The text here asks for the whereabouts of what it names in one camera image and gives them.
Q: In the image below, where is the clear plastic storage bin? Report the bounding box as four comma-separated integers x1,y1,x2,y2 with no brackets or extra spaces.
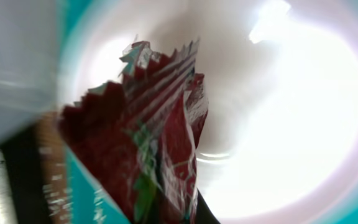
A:
0,0,59,142

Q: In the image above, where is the black plastic tray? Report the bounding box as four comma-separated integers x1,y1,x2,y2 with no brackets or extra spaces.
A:
0,124,52,224

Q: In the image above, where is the white round plate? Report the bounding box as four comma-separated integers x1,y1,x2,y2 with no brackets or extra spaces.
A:
60,1,358,223

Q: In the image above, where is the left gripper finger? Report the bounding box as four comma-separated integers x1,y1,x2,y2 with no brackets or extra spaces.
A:
195,190,220,224

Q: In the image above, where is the red snack wrapper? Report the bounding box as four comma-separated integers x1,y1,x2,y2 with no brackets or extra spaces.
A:
58,41,208,223

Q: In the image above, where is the teal serving tray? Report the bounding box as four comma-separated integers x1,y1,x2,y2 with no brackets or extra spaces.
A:
57,0,358,224

